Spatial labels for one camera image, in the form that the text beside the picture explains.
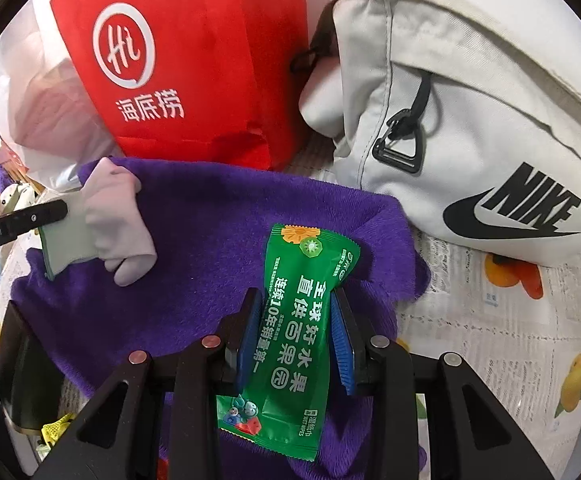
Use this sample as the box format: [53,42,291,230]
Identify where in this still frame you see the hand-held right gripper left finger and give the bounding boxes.
[33,287,264,480]

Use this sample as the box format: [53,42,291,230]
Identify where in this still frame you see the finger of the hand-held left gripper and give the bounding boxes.
[0,199,70,237]

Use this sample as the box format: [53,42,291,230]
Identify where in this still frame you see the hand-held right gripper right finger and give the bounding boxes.
[331,285,556,480]

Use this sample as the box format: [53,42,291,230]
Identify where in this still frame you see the green wet wipe packet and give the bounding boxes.
[215,223,362,462]

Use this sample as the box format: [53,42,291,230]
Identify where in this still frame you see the pale sock with mint cuff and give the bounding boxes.
[38,157,158,288]

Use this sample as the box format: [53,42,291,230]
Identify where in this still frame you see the white plush toy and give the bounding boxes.
[0,182,46,221]

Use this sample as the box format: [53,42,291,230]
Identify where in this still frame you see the purple towel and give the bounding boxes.
[9,156,432,480]

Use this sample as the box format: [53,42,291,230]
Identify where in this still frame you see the white plastic bag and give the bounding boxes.
[0,0,126,193]

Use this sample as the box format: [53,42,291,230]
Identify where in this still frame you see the dark green box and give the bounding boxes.
[0,302,66,431]

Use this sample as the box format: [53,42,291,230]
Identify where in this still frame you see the yellow mesh item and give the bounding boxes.
[40,412,76,448]

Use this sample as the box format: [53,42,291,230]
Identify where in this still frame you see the red paper bag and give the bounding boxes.
[49,0,307,172]

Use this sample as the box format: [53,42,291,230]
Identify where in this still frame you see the off-white sling bag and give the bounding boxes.
[290,0,581,267]

